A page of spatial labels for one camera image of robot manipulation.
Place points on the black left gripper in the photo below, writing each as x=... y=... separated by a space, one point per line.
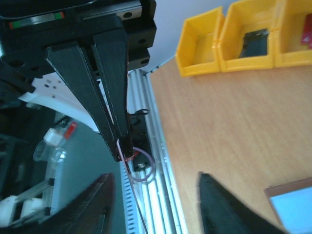
x=37 y=36

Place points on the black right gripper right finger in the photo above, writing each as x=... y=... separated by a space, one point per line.
x=222 y=213

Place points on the yellow bin near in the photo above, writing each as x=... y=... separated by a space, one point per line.
x=197 y=53

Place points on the yellow bin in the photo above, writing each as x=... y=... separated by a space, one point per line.
x=197 y=53
x=246 y=16
x=288 y=28

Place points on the red credit card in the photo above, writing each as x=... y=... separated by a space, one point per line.
x=307 y=31
x=121 y=154

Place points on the brown leather card holder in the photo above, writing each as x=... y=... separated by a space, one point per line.
x=292 y=205

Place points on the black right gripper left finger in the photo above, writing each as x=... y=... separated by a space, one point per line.
x=89 y=213

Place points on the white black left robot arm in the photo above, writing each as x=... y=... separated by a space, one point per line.
x=51 y=91

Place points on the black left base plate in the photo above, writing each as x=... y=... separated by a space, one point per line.
x=140 y=139

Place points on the black card in bin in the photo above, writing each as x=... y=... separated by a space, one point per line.
x=254 y=44

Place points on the grey slotted cable duct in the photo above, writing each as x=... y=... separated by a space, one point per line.
x=133 y=220

